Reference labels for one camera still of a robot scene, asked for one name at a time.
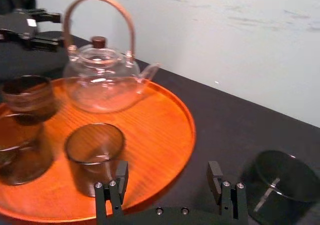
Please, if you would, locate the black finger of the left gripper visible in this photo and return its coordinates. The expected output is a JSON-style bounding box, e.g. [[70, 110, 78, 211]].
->
[[32, 8, 63, 25], [29, 36, 63, 53]]

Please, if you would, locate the black table cloth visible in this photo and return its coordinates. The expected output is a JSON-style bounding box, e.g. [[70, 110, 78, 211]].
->
[[0, 30, 320, 225]]

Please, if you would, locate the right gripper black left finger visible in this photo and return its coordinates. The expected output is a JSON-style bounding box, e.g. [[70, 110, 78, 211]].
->
[[94, 160, 130, 225]]

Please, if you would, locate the round orange wooden tray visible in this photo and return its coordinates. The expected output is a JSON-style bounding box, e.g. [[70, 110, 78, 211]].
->
[[0, 76, 196, 223]]

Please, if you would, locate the smoky glass tumbler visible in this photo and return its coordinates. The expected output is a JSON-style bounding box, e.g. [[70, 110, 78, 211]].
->
[[0, 113, 55, 186], [64, 122, 126, 198], [0, 74, 55, 126], [240, 149, 320, 225]]

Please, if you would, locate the clear glass teapot, wooden handle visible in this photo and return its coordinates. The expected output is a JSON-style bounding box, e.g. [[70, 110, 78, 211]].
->
[[61, 0, 161, 115]]

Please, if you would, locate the glass teapot lid, brown knob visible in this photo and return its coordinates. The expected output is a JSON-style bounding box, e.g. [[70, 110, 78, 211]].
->
[[80, 35, 121, 66]]

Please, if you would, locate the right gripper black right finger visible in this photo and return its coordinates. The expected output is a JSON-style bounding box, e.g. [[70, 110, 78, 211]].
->
[[206, 160, 249, 223]]

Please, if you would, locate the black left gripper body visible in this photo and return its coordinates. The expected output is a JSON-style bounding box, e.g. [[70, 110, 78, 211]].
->
[[0, 9, 40, 50]]

